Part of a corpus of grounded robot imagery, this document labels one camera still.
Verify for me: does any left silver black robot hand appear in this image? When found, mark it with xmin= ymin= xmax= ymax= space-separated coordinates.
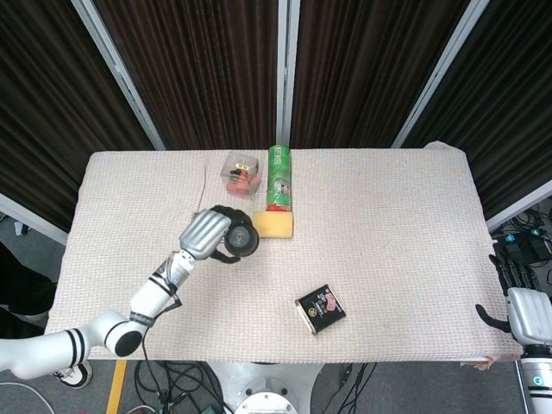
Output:
xmin=179 ymin=205 xmax=260 ymax=264

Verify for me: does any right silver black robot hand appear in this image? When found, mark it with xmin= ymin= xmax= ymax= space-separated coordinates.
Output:
xmin=474 ymin=254 xmax=552 ymax=346

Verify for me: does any black round jar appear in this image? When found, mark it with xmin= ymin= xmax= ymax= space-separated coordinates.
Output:
xmin=223 ymin=223 xmax=260 ymax=258

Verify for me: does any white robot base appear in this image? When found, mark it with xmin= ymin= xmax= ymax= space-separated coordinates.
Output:
xmin=206 ymin=361 xmax=329 ymax=414

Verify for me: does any brown cardboard scrap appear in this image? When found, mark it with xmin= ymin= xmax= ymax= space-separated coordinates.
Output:
xmin=460 ymin=355 xmax=498 ymax=373

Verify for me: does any clear box with red parts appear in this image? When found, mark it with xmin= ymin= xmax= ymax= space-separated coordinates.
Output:
xmin=219 ymin=150 xmax=262 ymax=200

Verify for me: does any yellow sponge block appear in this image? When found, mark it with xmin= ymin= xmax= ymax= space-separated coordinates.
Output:
xmin=253 ymin=210 xmax=295 ymax=240

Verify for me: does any black device with green lights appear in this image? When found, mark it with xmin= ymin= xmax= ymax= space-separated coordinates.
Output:
xmin=491 ymin=206 xmax=552 ymax=271

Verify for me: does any green chip can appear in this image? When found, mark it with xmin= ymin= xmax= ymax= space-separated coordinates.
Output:
xmin=264 ymin=144 xmax=294 ymax=213

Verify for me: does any black luncheon meat tin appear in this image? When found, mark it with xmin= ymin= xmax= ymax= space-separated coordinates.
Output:
xmin=294 ymin=283 xmax=348 ymax=336

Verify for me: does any white waffle tablecloth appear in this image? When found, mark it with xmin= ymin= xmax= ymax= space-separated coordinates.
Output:
xmin=45 ymin=141 xmax=523 ymax=367

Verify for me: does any dark brown curtain panel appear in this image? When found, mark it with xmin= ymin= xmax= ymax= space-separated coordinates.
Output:
xmin=92 ymin=0 xmax=279 ymax=151
xmin=0 ymin=0 xmax=152 ymax=232
xmin=289 ymin=0 xmax=469 ymax=150
xmin=403 ymin=0 xmax=552 ymax=221

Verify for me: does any yellow floor tape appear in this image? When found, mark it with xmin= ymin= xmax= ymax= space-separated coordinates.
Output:
xmin=105 ymin=360 xmax=129 ymax=414

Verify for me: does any black trouser leg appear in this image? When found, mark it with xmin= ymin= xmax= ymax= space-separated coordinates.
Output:
xmin=0 ymin=241 xmax=58 ymax=342

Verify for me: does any grey aluminium frame rail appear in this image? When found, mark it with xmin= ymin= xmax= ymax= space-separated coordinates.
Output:
xmin=486 ymin=178 xmax=552 ymax=234
xmin=0 ymin=192 xmax=70 ymax=245

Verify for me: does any black floor cable bundle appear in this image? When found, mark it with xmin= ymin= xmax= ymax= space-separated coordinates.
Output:
xmin=133 ymin=340 xmax=228 ymax=414

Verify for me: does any grey aluminium frame post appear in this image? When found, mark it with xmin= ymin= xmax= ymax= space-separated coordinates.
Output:
xmin=71 ymin=0 xmax=166 ymax=151
xmin=391 ymin=0 xmax=491 ymax=148
xmin=275 ymin=0 xmax=301 ymax=150

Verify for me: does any black cable with green plug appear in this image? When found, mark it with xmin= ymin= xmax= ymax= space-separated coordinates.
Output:
xmin=318 ymin=362 xmax=379 ymax=414

